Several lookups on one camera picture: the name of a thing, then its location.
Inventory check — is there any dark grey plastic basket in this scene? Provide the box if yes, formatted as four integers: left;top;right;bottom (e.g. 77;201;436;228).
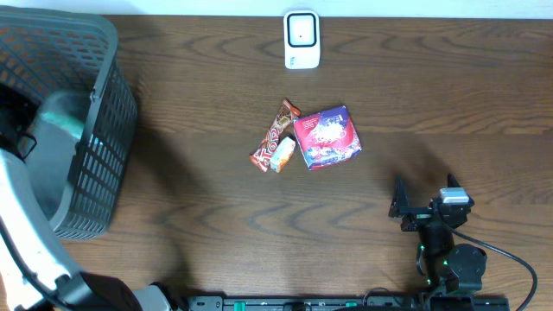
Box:
1;6;137;240

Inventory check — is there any mint green wipes pack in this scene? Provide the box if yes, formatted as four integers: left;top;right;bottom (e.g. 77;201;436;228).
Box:
41;111;87;143

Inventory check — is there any orange white tissue pack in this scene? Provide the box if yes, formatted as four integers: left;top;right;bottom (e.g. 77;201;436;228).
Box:
270;136;296;173

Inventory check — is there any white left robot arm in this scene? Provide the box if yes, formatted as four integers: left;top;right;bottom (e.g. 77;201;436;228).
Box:
1;87;188;310

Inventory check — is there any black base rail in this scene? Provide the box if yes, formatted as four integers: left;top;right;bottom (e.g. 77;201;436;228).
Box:
186;295;510;311

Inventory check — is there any red purple pad pack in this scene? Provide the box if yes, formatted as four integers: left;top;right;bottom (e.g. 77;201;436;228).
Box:
293;105;362;170

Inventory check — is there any white barcode scanner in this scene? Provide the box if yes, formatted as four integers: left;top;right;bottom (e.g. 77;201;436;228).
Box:
283;10;321;70

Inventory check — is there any red orange chocolate bar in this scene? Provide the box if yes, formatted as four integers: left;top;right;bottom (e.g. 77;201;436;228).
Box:
250;99;301;172

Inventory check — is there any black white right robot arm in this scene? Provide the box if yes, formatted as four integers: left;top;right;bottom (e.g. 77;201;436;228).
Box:
389;174;487;295

